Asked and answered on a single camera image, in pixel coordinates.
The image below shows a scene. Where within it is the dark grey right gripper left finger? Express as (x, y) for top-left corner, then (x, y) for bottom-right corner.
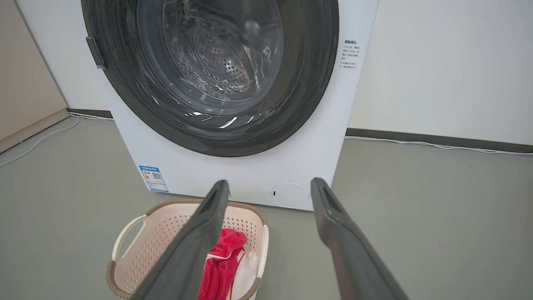
(130, 180), (231, 300)

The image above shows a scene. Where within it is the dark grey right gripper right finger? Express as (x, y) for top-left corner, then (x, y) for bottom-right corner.
(310, 177), (411, 300)

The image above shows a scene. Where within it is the cream perforated laundry basket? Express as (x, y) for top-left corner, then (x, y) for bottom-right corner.
(106, 199), (269, 300)

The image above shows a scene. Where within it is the red garment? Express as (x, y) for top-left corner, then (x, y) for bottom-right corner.
(197, 228), (247, 300)

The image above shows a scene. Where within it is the white garment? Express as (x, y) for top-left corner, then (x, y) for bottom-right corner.
(230, 250), (259, 300)

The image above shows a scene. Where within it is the blue energy label sticker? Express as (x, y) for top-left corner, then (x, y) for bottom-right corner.
(139, 165), (169, 193)

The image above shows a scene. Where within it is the white front-load washing machine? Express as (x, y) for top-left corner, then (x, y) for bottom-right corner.
(15, 0), (380, 211)

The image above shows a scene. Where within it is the dark round washing machine door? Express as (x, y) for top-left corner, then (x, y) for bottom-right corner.
(81, 0), (340, 158)

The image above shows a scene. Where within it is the beige cabinet panel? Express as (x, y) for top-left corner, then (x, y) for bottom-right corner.
(0, 0), (70, 154)

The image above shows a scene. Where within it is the white floor cable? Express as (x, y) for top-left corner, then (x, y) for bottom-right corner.
(344, 136), (533, 156)
(0, 112), (114, 168)

